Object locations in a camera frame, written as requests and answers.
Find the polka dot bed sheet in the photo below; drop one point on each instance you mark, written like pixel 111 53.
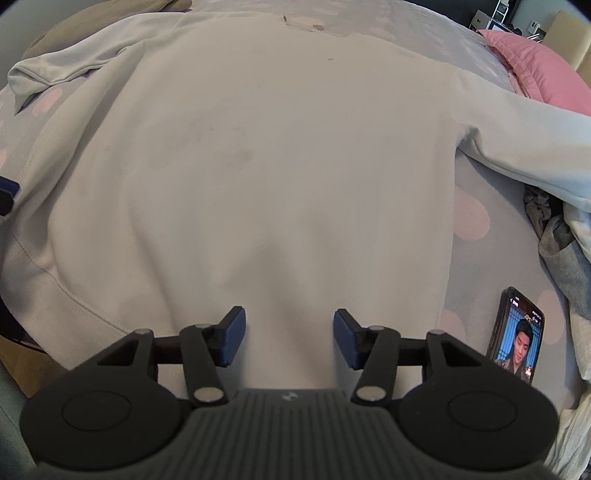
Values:
pixel 489 221

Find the brown crumpled garment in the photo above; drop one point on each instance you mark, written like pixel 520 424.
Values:
pixel 540 207

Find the white nightstand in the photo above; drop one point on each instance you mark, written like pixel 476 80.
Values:
pixel 499 19

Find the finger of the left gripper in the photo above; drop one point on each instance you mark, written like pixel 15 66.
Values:
pixel 8 191

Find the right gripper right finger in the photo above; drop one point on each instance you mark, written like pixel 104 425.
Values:
pixel 451 402

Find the smartphone with lit screen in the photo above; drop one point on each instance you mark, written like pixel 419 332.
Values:
pixel 517 335

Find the pink pillow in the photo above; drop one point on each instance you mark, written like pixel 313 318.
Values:
pixel 542 74

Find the beige padded headboard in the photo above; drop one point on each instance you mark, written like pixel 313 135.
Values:
pixel 570 38

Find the white sweatshirt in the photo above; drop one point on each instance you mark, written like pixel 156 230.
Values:
pixel 258 161

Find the white fleece garment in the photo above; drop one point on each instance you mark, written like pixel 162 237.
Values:
pixel 565 249

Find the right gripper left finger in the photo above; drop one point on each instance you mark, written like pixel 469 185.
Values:
pixel 129 401

